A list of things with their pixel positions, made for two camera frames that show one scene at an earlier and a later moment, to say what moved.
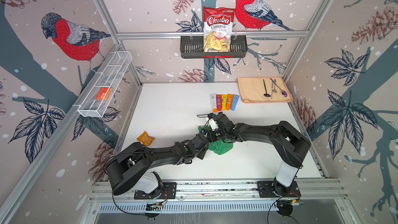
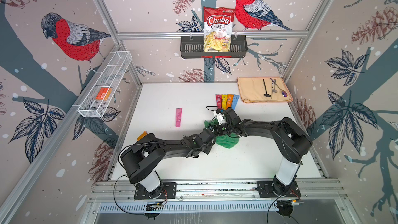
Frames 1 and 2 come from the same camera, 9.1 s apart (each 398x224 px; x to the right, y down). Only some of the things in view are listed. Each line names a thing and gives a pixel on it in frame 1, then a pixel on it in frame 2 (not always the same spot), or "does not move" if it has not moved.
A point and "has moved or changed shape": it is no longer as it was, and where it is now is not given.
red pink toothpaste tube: [219, 99] does not move
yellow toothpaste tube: [224, 99] does not move
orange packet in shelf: [104, 94] does not move
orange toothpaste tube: [230, 98] does not move
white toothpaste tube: [213, 97] has moved or changed shape
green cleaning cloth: [217, 147] has moved or changed shape
